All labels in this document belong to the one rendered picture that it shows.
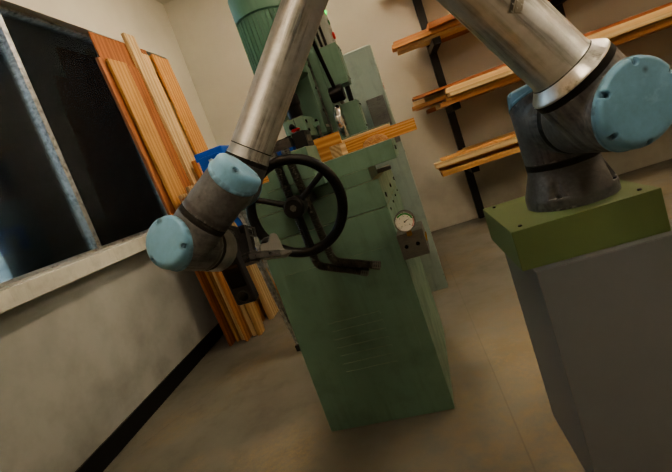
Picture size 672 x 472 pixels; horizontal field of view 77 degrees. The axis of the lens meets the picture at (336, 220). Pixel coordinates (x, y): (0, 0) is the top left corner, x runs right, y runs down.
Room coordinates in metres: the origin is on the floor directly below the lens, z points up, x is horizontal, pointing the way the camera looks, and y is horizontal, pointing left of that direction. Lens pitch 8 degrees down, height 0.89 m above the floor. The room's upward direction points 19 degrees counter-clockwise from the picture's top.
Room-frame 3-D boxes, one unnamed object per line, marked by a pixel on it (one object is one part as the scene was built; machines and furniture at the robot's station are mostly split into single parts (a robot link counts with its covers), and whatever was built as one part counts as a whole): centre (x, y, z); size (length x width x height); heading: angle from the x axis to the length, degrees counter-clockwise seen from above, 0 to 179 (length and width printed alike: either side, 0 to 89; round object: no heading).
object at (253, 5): (1.49, 0.01, 1.35); 0.18 x 0.18 x 0.31
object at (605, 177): (0.93, -0.52, 0.69); 0.19 x 0.19 x 0.10
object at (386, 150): (1.39, 0.04, 0.87); 0.61 x 0.30 x 0.06; 76
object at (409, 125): (1.47, -0.05, 0.92); 0.62 x 0.02 x 0.04; 76
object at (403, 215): (1.22, -0.19, 0.65); 0.06 x 0.04 x 0.08; 76
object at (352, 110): (1.63, -0.19, 1.02); 0.09 x 0.07 x 0.12; 76
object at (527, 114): (0.92, -0.52, 0.83); 0.17 x 0.15 x 0.18; 1
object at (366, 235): (1.61, -0.02, 0.36); 0.58 x 0.45 x 0.71; 166
